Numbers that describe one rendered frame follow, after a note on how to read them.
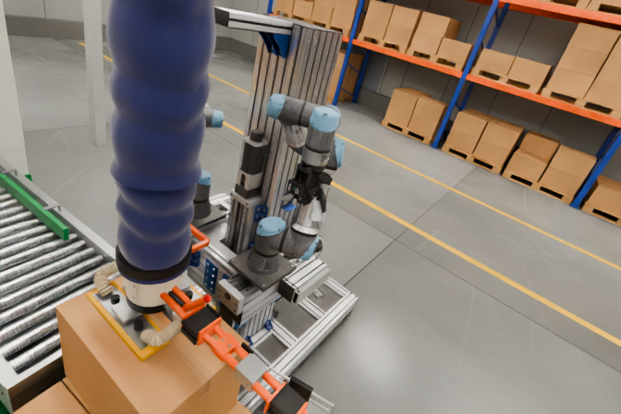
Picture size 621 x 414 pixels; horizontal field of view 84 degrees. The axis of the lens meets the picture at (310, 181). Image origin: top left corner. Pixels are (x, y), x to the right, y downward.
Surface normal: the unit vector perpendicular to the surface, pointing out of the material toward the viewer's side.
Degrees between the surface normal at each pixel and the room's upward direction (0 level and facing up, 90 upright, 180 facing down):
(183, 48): 80
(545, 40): 90
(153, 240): 108
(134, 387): 0
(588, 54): 90
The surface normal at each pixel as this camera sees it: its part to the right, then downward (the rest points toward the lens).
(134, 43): -0.07, 0.34
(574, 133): -0.60, 0.24
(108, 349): 0.23, -0.87
